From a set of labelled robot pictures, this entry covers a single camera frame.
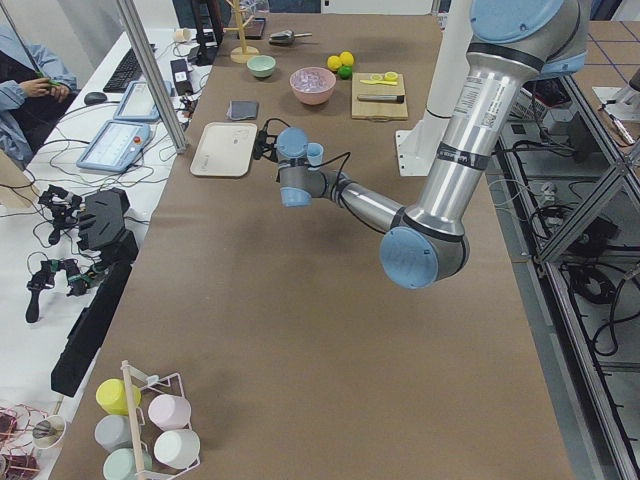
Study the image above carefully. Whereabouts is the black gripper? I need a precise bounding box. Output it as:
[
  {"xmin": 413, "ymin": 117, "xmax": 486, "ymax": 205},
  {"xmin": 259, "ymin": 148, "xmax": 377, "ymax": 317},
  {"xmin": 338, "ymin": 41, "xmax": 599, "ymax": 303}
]
[{"xmin": 252, "ymin": 128, "xmax": 277, "ymax": 161}]

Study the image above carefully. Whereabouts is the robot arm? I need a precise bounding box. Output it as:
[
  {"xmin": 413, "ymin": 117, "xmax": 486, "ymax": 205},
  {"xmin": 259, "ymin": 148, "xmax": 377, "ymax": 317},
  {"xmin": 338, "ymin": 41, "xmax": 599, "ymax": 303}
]
[
  {"xmin": 254, "ymin": 1, "xmax": 591, "ymax": 289},
  {"xmin": 592, "ymin": 71, "xmax": 639, "ymax": 146}
]

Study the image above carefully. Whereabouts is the light blue plastic cup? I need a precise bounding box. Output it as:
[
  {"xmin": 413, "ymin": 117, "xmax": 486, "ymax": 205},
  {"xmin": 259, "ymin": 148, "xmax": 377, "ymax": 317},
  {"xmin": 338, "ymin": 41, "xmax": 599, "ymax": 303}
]
[{"xmin": 307, "ymin": 142, "xmax": 324, "ymax": 170}]

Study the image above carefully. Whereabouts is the pink bowl of ice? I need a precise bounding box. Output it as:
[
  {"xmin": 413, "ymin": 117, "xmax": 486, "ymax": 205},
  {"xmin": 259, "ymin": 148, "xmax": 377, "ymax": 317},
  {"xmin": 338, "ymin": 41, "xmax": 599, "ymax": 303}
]
[{"xmin": 289, "ymin": 67, "xmax": 337, "ymax": 106}]

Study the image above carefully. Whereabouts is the metal ice scoop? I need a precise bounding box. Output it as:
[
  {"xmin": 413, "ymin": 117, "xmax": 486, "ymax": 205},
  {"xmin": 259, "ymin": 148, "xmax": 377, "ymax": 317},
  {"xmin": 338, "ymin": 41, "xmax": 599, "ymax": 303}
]
[{"xmin": 268, "ymin": 29, "xmax": 312, "ymax": 46}]

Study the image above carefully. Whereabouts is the paper cup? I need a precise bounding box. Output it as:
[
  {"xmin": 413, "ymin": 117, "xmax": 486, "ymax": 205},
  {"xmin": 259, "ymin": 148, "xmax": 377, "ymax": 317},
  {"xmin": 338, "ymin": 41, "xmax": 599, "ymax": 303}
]
[{"xmin": 173, "ymin": 28, "xmax": 192, "ymax": 43}]

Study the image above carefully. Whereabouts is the pink cup on rack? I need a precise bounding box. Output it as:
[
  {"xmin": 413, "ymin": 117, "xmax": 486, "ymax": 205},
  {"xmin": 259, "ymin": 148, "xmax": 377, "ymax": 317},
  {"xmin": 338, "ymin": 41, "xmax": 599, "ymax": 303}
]
[{"xmin": 148, "ymin": 394, "xmax": 192, "ymax": 431}]

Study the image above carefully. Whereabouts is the yellow cup on rack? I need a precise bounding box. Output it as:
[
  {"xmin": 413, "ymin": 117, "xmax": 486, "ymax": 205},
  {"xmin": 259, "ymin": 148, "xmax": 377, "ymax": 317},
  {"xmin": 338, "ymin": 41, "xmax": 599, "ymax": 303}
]
[{"xmin": 95, "ymin": 378, "xmax": 128, "ymax": 416}]

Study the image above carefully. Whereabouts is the white cup on rack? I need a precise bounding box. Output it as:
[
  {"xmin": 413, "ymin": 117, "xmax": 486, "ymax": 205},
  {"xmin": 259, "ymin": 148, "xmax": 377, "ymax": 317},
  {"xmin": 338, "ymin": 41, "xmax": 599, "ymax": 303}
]
[{"xmin": 153, "ymin": 429, "xmax": 201, "ymax": 469}]

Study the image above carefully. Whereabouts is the grey cup on rack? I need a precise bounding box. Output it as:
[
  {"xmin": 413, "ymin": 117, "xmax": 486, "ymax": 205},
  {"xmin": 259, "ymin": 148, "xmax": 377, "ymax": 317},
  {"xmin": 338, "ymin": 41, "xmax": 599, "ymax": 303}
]
[{"xmin": 94, "ymin": 415, "xmax": 133, "ymax": 453}]

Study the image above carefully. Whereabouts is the green cup on rack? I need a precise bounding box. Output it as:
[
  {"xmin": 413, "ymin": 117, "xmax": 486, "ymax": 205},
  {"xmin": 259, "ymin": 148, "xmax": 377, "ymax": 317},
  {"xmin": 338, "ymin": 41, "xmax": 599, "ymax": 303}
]
[{"xmin": 102, "ymin": 448, "xmax": 137, "ymax": 480}]

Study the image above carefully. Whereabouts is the cream rabbit tray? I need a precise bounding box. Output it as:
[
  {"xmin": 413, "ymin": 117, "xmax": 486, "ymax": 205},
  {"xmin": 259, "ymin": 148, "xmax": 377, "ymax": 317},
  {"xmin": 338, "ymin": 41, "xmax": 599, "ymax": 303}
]
[{"xmin": 190, "ymin": 122, "xmax": 258, "ymax": 178}]

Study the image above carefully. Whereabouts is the green bowl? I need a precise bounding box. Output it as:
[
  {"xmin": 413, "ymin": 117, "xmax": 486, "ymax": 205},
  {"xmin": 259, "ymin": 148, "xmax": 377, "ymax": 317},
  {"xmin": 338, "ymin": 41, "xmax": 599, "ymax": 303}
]
[{"xmin": 246, "ymin": 55, "xmax": 277, "ymax": 79}]

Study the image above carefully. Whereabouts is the wooden glass stand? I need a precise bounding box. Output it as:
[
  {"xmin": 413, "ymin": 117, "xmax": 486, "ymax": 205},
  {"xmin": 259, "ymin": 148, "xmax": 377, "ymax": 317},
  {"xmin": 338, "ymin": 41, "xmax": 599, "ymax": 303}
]
[{"xmin": 224, "ymin": 0, "xmax": 259, "ymax": 64}]

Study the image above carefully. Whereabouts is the wooden cutting board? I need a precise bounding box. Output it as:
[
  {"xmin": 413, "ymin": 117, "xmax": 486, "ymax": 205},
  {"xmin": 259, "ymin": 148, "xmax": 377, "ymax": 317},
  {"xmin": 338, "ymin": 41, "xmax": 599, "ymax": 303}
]
[{"xmin": 351, "ymin": 71, "xmax": 409, "ymax": 121}]

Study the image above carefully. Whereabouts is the yellow lemon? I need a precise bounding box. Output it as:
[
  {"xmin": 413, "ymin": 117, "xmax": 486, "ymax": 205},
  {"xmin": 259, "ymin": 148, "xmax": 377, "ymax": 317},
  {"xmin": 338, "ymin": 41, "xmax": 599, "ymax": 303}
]
[
  {"xmin": 339, "ymin": 51, "xmax": 355, "ymax": 66},
  {"xmin": 326, "ymin": 55, "xmax": 343, "ymax": 72}
]

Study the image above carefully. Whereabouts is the green lime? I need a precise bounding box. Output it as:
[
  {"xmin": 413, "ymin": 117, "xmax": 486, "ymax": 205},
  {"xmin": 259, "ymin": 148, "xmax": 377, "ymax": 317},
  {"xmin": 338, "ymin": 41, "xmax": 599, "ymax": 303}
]
[{"xmin": 337, "ymin": 65, "xmax": 353, "ymax": 80}]

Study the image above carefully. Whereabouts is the far teach pendant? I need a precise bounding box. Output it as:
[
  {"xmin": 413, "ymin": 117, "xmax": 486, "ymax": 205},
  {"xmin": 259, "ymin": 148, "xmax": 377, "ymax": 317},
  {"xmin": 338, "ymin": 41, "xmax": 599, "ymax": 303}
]
[{"xmin": 113, "ymin": 80, "xmax": 160, "ymax": 123}]

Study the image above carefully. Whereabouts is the teach pendant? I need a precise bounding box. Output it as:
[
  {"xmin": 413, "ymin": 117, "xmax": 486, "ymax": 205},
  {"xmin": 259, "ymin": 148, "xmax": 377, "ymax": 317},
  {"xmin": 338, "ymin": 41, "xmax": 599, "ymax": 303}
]
[
  {"xmin": 76, "ymin": 120, "xmax": 151, "ymax": 173},
  {"xmin": 113, "ymin": 80, "xmax": 160, "ymax": 123}
]

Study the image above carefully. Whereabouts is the yellow plastic knife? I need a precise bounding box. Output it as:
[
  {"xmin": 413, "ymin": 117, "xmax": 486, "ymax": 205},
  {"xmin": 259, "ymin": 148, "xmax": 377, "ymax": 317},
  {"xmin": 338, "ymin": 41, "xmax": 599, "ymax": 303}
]
[{"xmin": 359, "ymin": 79, "xmax": 398, "ymax": 86}]

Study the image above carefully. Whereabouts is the near teach pendant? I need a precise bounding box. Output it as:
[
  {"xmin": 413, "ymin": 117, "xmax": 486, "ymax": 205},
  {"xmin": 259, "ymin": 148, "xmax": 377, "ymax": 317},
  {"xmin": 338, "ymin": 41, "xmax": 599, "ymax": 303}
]
[{"xmin": 76, "ymin": 120, "xmax": 151, "ymax": 173}]

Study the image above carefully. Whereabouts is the black keyboard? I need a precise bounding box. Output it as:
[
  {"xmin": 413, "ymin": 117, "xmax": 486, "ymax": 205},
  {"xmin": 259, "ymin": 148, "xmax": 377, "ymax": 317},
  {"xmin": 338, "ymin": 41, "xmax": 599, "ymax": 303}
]
[{"xmin": 102, "ymin": 48, "xmax": 143, "ymax": 93}]

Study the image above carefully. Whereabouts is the black computer mouse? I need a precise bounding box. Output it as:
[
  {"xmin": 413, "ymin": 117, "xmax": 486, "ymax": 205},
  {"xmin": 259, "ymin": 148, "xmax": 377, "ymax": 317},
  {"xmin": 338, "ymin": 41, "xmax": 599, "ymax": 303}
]
[{"xmin": 83, "ymin": 92, "xmax": 108, "ymax": 106}]

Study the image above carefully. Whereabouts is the black gripper stand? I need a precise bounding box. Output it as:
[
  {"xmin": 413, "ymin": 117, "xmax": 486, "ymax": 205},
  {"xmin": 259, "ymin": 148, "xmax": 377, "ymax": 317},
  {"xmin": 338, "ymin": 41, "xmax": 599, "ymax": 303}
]
[{"xmin": 51, "ymin": 188, "xmax": 139, "ymax": 397}]

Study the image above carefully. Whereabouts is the person in blue coat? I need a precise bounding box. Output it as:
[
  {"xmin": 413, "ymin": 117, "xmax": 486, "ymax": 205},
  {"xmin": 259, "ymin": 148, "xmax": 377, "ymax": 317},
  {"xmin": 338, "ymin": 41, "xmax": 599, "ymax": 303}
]
[{"xmin": 1, "ymin": 24, "xmax": 78, "ymax": 168}]

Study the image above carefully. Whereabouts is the aluminium frame post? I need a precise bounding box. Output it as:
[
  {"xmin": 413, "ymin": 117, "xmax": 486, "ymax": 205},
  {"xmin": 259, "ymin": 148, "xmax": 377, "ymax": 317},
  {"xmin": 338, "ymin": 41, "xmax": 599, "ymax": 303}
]
[{"xmin": 116, "ymin": 0, "xmax": 187, "ymax": 154}]

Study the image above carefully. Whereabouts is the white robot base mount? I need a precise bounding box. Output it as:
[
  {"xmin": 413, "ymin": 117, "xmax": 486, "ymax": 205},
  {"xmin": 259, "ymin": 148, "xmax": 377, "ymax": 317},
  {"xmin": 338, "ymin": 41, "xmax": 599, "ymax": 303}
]
[{"xmin": 396, "ymin": 0, "xmax": 472, "ymax": 176}]

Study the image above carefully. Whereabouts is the white wire cup rack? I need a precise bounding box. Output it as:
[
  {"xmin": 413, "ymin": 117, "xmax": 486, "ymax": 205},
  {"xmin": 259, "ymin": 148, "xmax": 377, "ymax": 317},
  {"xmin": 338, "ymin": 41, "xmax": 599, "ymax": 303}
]
[{"xmin": 121, "ymin": 360, "xmax": 201, "ymax": 479}]

